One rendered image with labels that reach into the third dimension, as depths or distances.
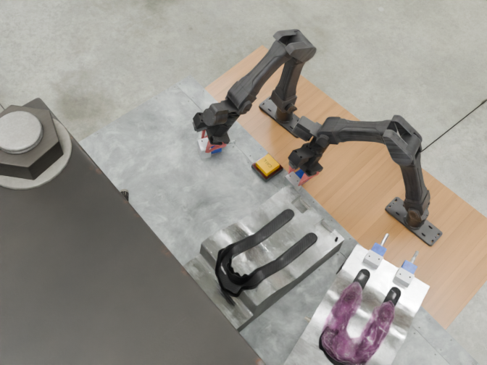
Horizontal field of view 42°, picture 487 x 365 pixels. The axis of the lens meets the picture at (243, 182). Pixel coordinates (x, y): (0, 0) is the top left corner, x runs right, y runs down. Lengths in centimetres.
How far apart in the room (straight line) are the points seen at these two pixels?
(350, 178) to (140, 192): 73
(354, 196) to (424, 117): 138
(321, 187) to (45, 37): 207
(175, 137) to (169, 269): 157
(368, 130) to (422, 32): 207
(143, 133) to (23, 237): 155
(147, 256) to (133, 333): 9
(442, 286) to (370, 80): 170
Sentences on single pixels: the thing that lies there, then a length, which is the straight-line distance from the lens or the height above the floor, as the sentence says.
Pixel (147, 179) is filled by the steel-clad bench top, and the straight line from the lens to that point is 221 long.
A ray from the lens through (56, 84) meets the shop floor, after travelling 355.
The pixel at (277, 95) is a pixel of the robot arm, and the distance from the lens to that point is 223.
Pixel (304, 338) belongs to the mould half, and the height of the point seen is 87.
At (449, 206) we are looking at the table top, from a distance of 232.
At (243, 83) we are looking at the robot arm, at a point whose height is 112.
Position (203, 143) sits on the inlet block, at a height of 85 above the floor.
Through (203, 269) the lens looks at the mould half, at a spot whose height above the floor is 86.
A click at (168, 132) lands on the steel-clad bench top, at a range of 231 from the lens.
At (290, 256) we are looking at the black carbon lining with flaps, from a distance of 201.
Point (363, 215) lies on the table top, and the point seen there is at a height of 80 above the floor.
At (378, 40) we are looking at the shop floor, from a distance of 382.
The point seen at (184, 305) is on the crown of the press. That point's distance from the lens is 74.
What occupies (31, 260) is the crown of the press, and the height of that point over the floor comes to 201.
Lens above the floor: 270
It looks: 60 degrees down
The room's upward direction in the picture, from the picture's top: 6 degrees clockwise
